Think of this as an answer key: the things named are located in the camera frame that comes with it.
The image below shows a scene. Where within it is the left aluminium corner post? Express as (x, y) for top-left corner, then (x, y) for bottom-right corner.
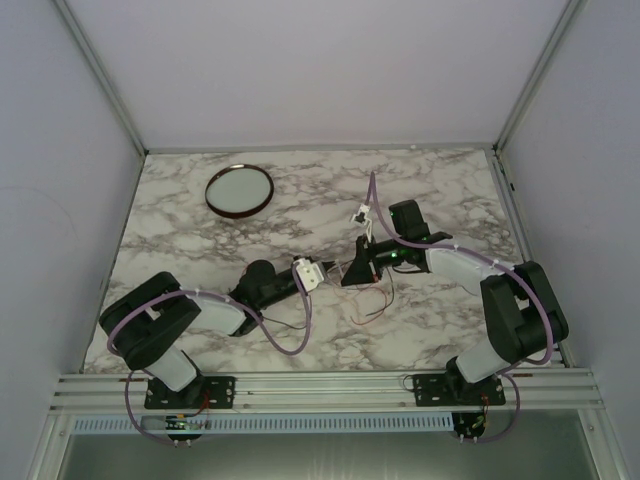
(52, 0), (149, 156)

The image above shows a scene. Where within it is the purple wire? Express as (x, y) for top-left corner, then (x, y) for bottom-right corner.
(329, 259), (361, 291)

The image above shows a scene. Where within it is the aluminium front rail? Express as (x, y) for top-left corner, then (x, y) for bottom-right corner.
(49, 368), (604, 414)

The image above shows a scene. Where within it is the red wire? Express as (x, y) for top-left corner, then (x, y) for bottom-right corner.
(329, 284), (396, 326)

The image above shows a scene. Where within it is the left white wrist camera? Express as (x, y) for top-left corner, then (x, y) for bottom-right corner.
(293, 258), (326, 293)

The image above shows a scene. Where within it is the aluminium corner post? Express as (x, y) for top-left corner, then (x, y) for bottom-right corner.
(52, 0), (149, 156)
(492, 0), (589, 151)

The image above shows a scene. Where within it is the black wire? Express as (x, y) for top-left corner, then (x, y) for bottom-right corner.
(259, 279), (396, 331)

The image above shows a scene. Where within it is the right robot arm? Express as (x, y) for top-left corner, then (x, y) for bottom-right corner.
(341, 200), (569, 406)

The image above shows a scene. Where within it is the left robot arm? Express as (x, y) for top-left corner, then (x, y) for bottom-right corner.
(99, 257), (336, 395)

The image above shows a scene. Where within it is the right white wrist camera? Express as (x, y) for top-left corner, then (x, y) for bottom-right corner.
(349, 203), (373, 243)

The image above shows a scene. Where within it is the round brown rimmed plate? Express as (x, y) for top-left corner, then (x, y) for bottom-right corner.
(204, 164), (275, 219)

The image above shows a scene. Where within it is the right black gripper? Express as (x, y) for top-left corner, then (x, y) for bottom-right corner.
(340, 232), (407, 286)

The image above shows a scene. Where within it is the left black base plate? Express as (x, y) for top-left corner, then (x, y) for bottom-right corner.
(144, 375), (236, 410)

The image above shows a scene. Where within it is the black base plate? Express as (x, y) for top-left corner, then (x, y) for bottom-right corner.
(144, 375), (236, 410)
(400, 373), (506, 407)

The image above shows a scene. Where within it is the right aluminium corner post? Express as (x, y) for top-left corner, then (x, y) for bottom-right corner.
(492, 0), (589, 151)

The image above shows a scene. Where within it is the grey slotted cable duct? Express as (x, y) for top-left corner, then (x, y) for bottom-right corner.
(73, 412), (454, 435)

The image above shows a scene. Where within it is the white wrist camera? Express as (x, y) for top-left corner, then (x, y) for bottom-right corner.
(293, 258), (326, 293)
(349, 203), (373, 243)

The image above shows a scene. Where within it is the yellow wire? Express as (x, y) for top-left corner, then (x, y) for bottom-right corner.
(329, 279), (396, 369)

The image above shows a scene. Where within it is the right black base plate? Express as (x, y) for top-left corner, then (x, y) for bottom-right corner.
(400, 373), (506, 407)

